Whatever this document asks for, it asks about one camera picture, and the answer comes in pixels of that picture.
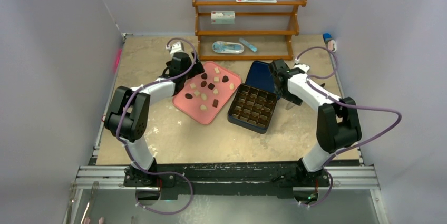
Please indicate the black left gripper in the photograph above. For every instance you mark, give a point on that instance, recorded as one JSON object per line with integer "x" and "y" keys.
{"x": 195, "y": 70}

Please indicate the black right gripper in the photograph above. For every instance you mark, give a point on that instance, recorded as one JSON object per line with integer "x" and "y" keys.
{"x": 293, "y": 97}

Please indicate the dark rectangular chocolate piece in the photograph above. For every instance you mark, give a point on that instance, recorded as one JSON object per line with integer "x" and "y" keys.
{"x": 215, "y": 103}

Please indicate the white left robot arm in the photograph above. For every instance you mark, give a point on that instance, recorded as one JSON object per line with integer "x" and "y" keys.
{"x": 128, "y": 112}

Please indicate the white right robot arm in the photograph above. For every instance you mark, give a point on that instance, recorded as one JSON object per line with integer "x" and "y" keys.
{"x": 338, "y": 125}

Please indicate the dark oval chocolate piece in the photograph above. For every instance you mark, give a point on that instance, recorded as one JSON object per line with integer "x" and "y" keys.
{"x": 188, "y": 96}

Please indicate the blue chocolate tin box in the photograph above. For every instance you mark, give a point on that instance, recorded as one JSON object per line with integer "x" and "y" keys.
{"x": 252, "y": 108}

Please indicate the dark blue tin lid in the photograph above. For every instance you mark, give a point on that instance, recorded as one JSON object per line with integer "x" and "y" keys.
{"x": 259, "y": 77}

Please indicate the light blue small tube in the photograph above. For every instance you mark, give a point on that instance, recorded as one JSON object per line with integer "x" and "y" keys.
{"x": 248, "y": 45}

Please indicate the pink plastic tray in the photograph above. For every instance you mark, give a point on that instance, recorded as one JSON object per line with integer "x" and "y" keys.
{"x": 222, "y": 92}

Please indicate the light blue oval package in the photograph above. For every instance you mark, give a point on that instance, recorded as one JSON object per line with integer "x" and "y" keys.
{"x": 227, "y": 47}

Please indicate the wooden shelf rack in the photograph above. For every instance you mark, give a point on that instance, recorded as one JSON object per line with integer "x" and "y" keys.
{"x": 254, "y": 21}

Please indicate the blue white corner device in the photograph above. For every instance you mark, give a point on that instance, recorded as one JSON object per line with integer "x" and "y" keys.
{"x": 329, "y": 42}

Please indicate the white green small box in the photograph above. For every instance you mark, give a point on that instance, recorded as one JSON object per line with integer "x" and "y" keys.
{"x": 222, "y": 17}

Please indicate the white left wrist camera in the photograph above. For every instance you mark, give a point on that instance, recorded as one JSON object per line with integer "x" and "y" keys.
{"x": 176, "y": 47}

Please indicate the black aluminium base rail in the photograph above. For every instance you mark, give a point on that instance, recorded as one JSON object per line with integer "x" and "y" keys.
{"x": 280, "y": 179}

